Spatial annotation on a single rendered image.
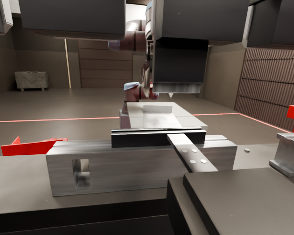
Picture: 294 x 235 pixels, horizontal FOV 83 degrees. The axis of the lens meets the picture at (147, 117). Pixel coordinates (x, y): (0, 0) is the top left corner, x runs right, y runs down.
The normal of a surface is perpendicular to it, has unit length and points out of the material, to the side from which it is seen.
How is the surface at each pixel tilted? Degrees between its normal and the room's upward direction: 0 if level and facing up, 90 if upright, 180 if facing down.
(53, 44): 90
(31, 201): 0
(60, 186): 90
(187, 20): 90
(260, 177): 0
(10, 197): 0
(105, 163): 90
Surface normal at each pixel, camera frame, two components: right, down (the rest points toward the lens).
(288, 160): -0.99, 0.02
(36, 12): 0.15, 0.30
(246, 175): 0.04, -0.95
